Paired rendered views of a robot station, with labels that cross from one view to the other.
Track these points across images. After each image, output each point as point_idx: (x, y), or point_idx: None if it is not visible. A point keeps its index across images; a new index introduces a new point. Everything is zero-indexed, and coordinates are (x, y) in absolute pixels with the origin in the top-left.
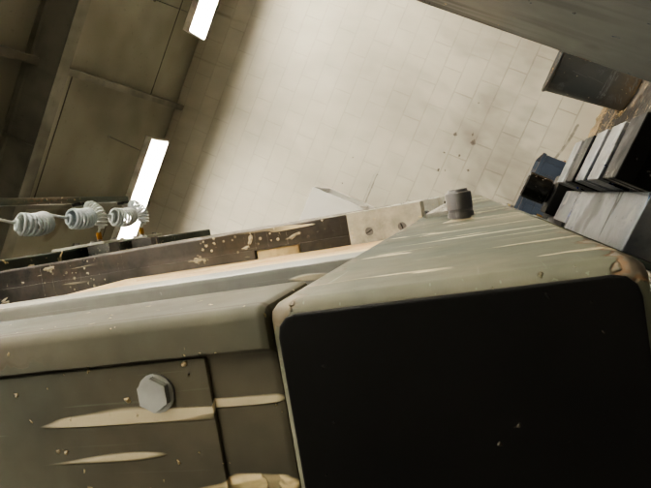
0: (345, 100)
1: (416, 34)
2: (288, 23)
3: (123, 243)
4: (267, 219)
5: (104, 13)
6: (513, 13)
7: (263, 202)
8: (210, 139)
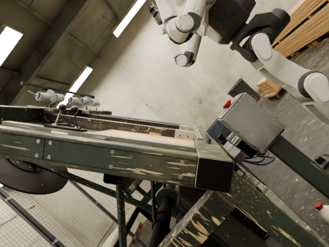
0: (160, 74)
1: None
2: (148, 40)
3: None
4: (120, 108)
5: (84, 16)
6: (229, 129)
7: (120, 101)
8: (107, 72)
